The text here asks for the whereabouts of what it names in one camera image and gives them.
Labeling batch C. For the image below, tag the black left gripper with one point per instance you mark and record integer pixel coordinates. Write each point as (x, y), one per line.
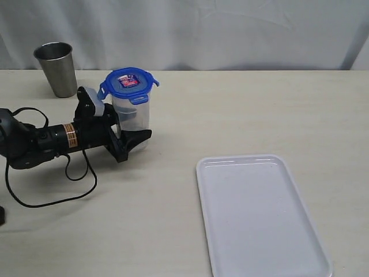
(97, 132)

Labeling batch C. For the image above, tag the clear tall plastic container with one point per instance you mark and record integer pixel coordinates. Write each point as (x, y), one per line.
(133, 114)

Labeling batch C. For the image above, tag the blue plastic locking lid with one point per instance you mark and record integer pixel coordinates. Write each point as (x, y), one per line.
(132, 84)

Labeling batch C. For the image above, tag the stainless steel cup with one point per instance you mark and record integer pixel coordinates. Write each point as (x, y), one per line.
(56, 61)

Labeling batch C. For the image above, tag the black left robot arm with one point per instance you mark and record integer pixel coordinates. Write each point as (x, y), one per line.
(26, 146)

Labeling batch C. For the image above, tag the white backdrop curtain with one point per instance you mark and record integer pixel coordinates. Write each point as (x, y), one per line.
(190, 35)

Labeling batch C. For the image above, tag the black object at table edge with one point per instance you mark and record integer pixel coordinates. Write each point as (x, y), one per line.
(2, 216)

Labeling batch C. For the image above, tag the white rectangular plastic tray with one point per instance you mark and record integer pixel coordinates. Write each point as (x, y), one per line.
(255, 220)

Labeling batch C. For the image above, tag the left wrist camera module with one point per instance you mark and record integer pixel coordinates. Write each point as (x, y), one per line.
(89, 105)

